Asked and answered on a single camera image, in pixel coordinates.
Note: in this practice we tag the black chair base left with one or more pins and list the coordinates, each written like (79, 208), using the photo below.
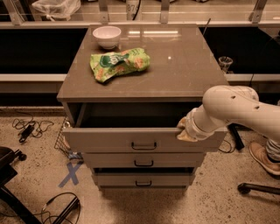
(7, 173)

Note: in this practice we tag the grey drawer cabinet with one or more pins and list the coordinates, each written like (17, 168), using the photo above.
(181, 69)

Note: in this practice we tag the white bowl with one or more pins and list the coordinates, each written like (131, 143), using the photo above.
(107, 36)

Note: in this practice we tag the green chip bag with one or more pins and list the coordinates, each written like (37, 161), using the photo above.
(111, 64)

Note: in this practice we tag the black stand bar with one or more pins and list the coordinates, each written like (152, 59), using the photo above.
(237, 139)

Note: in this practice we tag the grey middle drawer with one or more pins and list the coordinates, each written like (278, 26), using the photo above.
(134, 160)

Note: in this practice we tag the person's trouser leg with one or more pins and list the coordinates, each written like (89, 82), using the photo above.
(273, 150)

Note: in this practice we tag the tan shoe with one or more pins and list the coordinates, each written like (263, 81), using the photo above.
(260, 154)

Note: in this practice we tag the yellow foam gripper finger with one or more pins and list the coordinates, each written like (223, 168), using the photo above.
(184, 136)
(182, 123)

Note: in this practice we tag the grey top drawer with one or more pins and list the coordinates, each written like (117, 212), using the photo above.
(139, 140)

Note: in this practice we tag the clear glass cup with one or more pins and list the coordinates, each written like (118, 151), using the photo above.
(225, 62)

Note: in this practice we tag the black chair leg right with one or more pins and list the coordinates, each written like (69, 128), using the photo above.
(245, 188)

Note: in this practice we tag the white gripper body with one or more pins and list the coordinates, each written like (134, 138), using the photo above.
(191, 125)

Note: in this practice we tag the blue tape cross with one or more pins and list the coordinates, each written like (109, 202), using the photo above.
(71, 176)

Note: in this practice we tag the grey bottom drawer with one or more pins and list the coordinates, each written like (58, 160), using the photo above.
(150, 180)

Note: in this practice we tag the grey drawer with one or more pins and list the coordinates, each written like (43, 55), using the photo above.
(134, 160)
(139, 140)
(150, 180)

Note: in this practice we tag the wire basket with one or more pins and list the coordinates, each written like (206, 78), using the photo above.
(62, 145)

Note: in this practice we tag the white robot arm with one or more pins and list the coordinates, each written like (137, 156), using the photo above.
(223, 105)

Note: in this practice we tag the white plastic bag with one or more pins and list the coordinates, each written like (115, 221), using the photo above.
(57, 9)

